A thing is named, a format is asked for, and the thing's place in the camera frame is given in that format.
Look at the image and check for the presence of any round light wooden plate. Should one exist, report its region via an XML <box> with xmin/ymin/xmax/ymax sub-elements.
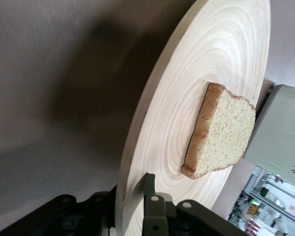
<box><xmin>115</xmin><ymin>0</ymin><xmax>271</xmax><ymax>236</ymax></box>

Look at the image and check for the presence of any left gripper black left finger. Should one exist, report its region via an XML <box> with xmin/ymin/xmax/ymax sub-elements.
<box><xmin>87</xmin><ymin>184</ymin><xmax>118</xmax><ymax>229</ymax></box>

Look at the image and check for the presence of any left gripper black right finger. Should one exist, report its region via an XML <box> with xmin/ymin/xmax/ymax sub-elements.
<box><xmin>131</xmin><ymin>173</ymin><xmax>174</xmax><ymax>236</ymax></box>

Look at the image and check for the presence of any brown bread toast slice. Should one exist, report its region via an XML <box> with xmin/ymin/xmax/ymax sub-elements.
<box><xmin>181</xmin><ymin>82</ymin><xmax>257</xmax><ymax>179</ymax></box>

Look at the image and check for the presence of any cream and chrome toaster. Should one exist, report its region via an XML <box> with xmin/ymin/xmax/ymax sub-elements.
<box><xmin>243</xmin><ymin>84</ymin><xmax>295</xmax><ymax>189</ymax></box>

